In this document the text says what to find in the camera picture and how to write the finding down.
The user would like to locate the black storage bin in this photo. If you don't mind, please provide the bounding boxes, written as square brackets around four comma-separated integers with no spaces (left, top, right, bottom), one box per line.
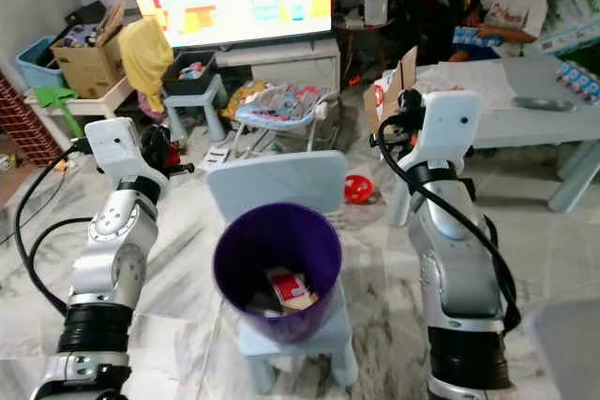
[160,51,219,97]

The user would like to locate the purple plastic rubbish bin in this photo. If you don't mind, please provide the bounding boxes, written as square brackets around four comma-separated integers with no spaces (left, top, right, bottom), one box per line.
[212,201,343,346]

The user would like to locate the cardboard box with red logo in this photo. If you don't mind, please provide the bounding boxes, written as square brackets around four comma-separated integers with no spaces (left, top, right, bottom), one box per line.
[365,46,419,135]

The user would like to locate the grey plastic stool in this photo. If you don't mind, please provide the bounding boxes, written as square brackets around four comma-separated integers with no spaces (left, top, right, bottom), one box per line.
[164,75,229,144]

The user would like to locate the white low side table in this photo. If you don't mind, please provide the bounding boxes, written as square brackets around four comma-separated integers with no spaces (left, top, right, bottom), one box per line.
[28,77,134,150]

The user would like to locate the yellow cloth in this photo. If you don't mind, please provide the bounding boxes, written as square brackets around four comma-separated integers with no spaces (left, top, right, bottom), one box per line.
[119,16,175,116]

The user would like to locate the red round toy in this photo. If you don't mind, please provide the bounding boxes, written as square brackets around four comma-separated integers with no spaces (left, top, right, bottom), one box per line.
[343,173,374,205]

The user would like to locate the blue and white carton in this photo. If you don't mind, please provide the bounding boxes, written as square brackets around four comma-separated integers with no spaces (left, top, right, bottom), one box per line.
[452,25,504,50]

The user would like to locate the open brown cardboard box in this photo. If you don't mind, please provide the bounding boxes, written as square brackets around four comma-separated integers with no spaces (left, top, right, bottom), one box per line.
[51,1,128,100]

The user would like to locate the white router box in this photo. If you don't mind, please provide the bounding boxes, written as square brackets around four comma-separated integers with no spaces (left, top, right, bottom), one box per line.
[364,0,391,27]

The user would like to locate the green plastic toy shovel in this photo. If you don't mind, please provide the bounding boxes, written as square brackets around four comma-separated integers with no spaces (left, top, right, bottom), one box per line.
[35,85,80,141]

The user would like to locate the pale grey child table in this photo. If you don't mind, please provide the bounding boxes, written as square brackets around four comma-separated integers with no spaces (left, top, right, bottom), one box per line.
[375,52,600,230]

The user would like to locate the white television stand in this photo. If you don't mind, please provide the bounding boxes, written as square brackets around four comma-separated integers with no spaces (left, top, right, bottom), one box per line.
[212,37,343,106]

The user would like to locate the light blue child chair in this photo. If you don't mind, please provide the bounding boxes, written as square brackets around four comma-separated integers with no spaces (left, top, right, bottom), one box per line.
[206,149,360,392]

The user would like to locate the baby bouncer seat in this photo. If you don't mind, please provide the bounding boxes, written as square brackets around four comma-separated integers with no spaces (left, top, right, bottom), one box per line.
[233,81,331,156]

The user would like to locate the red brick pattern panel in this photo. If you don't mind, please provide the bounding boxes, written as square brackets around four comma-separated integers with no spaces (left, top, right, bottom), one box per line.
[0,75,63,169]

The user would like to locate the grey remote control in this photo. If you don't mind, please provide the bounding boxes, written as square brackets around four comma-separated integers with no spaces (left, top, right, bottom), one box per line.
[512,95,576,113]

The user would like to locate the blue plastic storage tub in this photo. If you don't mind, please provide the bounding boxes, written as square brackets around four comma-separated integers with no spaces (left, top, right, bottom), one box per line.
[16,36,63,91]

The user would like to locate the child in white shirt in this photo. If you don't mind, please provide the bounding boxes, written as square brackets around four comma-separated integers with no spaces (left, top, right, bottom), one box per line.
[449,0,550,63]

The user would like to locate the blue drink pack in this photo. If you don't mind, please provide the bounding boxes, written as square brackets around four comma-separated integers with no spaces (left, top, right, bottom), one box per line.
[555,60,600,104]

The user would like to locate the red and white packet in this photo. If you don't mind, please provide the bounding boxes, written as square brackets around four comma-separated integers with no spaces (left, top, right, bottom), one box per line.
[264,268,308,306]

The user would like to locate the stacked white cartons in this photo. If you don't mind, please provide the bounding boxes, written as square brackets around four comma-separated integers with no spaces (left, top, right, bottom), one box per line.
[529,0,600,56]

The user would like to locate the brown paper scrap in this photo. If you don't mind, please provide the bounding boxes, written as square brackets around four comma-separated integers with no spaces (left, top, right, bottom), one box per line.
[279,291,323,317]

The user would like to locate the grey chair corner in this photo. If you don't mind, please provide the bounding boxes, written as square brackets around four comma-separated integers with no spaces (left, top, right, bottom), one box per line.
[529,301,600,400]

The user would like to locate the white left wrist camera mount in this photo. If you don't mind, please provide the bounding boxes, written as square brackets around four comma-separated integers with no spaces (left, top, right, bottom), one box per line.
[83,116,151,187]

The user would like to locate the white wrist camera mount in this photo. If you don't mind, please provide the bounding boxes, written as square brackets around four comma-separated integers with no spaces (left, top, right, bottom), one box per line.
[418,90,485,172]
[83,116,151,187]

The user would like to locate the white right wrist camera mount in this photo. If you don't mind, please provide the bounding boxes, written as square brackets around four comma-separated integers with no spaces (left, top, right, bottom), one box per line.
[418,90,485,172]

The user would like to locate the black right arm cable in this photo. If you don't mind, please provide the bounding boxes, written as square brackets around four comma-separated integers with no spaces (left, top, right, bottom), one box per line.
[375,111,523,337]

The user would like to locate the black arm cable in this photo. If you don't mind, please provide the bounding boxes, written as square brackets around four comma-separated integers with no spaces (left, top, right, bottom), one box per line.
[13,141,97,319]
[375,111,523,337]

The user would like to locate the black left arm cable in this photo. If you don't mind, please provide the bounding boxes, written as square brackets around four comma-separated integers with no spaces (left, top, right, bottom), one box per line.
[13,141,97,319]

